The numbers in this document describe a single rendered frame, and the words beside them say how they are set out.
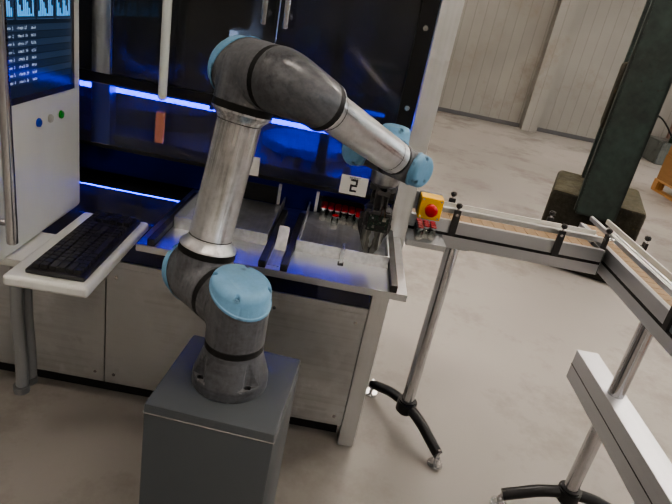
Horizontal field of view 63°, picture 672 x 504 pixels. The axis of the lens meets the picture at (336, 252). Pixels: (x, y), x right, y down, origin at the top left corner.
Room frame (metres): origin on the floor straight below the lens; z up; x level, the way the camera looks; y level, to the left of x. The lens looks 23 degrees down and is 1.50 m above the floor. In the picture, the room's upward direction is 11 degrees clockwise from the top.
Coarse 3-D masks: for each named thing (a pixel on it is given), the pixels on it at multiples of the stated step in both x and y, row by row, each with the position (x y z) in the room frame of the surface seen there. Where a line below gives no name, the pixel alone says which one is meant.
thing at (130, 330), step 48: (0, 288) 1.64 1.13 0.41; (96, 288) 1.64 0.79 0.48; (144, 288) 1.65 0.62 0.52; (0, 336) 1.64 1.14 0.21; (48, 336) 1.64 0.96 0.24; (96, 336) 1.64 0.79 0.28; (144, 336) 1.65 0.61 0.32; (192, 336) 1.65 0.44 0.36; (288, 336) 1.65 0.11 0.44; (336, 336) 1.66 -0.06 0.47; (144, 384) 1.65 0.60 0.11; (336, 384) 1.66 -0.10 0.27
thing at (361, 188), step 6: (342, 174) 1.65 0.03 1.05; (342, 180) 1.65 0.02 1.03; (348, 180) 1.65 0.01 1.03; (360, 180) 1.66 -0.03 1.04; (366, 180) 1.66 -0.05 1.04; (342, 186) 1.65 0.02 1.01; (348, 186) 1.65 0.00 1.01; (360, 186) 1.66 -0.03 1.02; (366, 186) 1.66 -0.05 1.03; (342, 192) 1.65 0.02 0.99; (348, 192) 1.65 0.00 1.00; (354, 192) 1.66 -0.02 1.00; (360, 192) 1.66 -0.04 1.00
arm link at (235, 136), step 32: (224, 64) 1.01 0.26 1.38; (224, 96) 1.00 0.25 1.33; (224, 128) 1.00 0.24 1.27; (256, 128) 1.02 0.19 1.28; (224, 160) 0.99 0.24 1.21; (224, 192) 0.99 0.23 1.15; (192, 224) 0.99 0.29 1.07; (224, 224) 0.98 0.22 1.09; (192, 256) 0.95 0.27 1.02; (224, 256) 0.97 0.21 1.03; (192, 288) 0.92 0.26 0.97
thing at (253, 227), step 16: (192, 208) 1.55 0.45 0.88; (240, 208) 1.63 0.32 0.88; (256, 208) 1.66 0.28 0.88; (272, 208) 1.69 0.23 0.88; (176, 224) 1.39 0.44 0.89; (240, 224) 1.50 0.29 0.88; (256, 224) 1.53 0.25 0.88; (272, 224) 1.47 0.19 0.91; (240, 240) 1.39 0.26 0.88; (256, 240) 1.39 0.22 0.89
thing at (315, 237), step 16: (304, 224) 1.58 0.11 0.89; (320, 224) 1.63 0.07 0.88; (304, 240) 1.40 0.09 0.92; (320, 240) 1.50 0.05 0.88; (336, 240) 1.53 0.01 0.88; (352, 240) 1.55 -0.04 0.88; (384, 240) 1.60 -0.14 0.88; (336, 256) 1.40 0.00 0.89; (352, 256) 1.40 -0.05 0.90; (368, 256) 1.40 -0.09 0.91; (384, 256) 1.40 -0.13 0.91
